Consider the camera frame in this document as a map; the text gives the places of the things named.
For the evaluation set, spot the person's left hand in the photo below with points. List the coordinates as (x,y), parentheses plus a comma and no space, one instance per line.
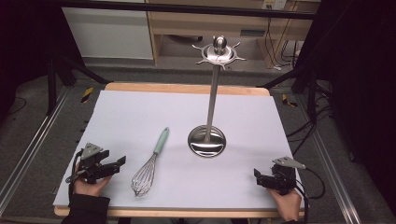
(90,186)

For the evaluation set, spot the metal floor rail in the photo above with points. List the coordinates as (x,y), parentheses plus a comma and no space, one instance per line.
(34,143)
(330,168)

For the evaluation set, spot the white cabinet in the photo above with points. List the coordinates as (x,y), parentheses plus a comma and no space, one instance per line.
(109,34)

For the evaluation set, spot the black metal frame bar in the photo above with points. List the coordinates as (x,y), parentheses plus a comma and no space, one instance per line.
(186,8)

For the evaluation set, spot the black metal stand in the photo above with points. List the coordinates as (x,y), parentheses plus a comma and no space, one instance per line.
(52,84)
(311,90)

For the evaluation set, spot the person's right hand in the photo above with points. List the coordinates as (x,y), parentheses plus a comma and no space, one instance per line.
(288,207)

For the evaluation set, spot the yellow-black floor tape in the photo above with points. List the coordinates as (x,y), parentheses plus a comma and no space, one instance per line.
(87,95)
(289,101)

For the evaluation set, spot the steel utensil hanging stand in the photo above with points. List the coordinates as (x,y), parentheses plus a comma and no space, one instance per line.
(211,102)

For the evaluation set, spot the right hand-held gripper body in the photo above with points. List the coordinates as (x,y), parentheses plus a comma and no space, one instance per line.
(283,177)

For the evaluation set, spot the black curtain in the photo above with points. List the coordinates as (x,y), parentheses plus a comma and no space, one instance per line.
(25,37)
(364,77)

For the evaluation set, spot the white power strip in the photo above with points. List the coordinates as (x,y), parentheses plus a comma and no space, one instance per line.
(274,3)

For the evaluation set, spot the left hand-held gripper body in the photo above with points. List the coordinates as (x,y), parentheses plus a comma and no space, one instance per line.
(91,161)

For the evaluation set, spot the white table mat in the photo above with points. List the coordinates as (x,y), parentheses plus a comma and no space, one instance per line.
(186,124)

